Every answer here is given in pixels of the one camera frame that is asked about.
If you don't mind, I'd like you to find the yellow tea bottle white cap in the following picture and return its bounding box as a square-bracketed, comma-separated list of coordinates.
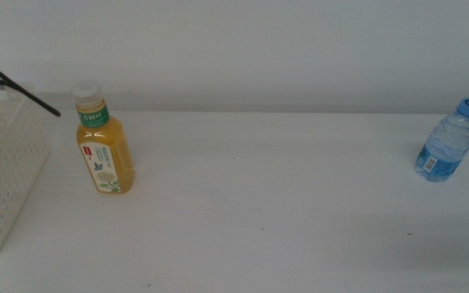
[70, 79, 136, 195]

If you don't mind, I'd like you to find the white perforated plastic basket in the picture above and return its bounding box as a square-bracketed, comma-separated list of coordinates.
[0, 83, 51, 256]

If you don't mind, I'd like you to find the small water bottle blue cap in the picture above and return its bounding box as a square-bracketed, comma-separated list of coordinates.
[414, 98, 469, 183]

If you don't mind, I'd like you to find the black left camera cable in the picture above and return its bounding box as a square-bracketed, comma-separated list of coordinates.
[0, 51, 62, 118]

